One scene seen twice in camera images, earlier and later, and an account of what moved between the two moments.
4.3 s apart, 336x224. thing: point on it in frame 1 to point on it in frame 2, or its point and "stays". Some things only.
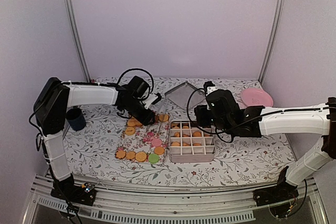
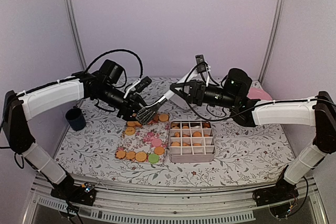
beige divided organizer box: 188,144 stays
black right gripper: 201,121 to 195,96
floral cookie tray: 144,144 stays
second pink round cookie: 156,142 stays
